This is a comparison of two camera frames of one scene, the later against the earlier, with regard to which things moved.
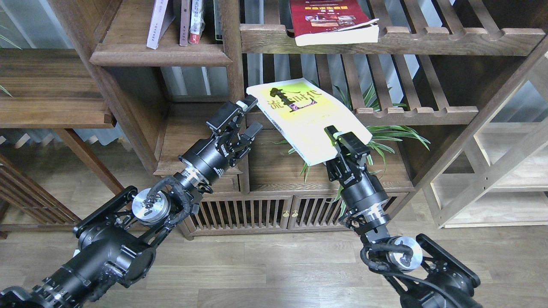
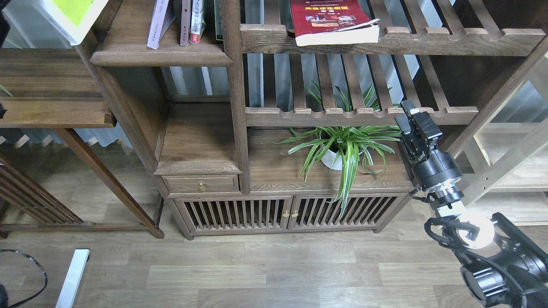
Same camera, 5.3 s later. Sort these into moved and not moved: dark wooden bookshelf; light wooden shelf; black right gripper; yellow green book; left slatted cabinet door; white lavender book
Moved: yellow green book; black right gripper
Not moved: left slatted cabinet door; light wooden shelf; white lavender book; dark wooden bookshelf
